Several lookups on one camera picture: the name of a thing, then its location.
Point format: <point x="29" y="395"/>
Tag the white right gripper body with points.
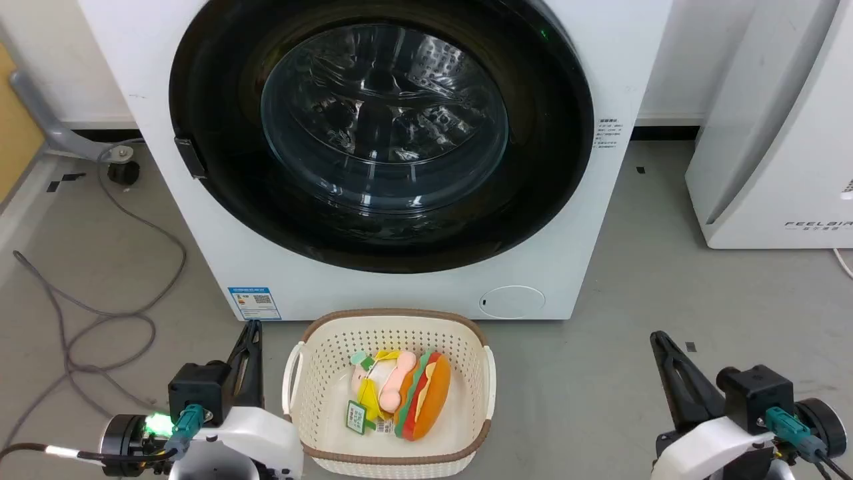
<point x="706" y="450"/>

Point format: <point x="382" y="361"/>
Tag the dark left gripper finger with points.
<point x="254" y="373"/>
<point x="238" y="370"/>

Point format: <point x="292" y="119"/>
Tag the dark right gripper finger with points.
<point x="673" y="386"/>
<point x="700" y="393"/>

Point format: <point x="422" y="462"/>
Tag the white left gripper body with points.
<point x="260" y="440"/>

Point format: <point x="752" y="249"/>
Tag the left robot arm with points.
<point x="126" y="443"/>

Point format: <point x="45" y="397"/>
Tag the white front-load washing machine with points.
<point x="200" y="253"/>

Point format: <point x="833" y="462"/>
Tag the black round glass washer door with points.
<point x="546" y="166"/>

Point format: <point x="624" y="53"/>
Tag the blue energy label sticker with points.
<point x="253" y="303"/>

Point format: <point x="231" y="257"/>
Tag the cream perforated laundry basket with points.
<point x="320" y="393"/>

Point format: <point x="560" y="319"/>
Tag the green paper hang tag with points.
<point x="356" y="417"/>

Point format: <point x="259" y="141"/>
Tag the pink and yellow doll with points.
<point x="383" y="383"/>

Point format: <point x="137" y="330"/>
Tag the plush hot dog toy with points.
<point x="430" y="400"/>

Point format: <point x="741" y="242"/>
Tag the round white filter cover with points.
<point x="512" y="302"/>

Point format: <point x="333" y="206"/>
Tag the black caster wheel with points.
<point x="124" y="173"/>

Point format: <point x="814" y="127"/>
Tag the white air purifier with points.
<point x="766" y="166"/>

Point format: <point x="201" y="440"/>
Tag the small printed warning label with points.
<point x="608" y="132"/>

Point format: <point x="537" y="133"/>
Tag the grey caster leg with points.
<point x="46" y="123"/>

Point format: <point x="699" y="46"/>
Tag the yellow wooden board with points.
<point x="16" y="133"/>

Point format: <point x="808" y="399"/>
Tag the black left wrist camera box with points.
<point x="198" y="393"/>

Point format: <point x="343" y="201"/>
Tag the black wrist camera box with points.
<point x="756" y="396"/>
<point x="198" y="393"/>

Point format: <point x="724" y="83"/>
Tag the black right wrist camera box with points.
<point x="756" y="396"/>

